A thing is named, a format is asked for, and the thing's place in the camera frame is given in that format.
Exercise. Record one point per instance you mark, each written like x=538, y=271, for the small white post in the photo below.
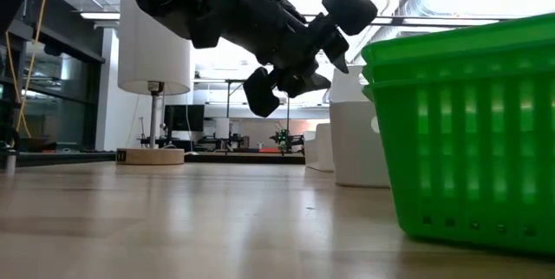
x=11, y=164

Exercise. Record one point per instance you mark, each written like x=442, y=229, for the green-lit black device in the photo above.
x=284, y=139

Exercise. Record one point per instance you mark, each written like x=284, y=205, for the small white lamp shade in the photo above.
x=222, y=128

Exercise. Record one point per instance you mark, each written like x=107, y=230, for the white plastic bin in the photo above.
x=318, y=149
x=355, y=153
x=347, y=88

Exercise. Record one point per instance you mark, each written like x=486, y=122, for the black computer monitor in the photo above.
x=184, y=117

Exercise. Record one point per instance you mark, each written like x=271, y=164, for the linear ceiling light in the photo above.
x=99, y=15

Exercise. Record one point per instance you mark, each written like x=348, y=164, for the white shade table lamp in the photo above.
x=147, y=66

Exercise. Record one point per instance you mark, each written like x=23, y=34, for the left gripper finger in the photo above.
x=349, y=6
x=260, y=92

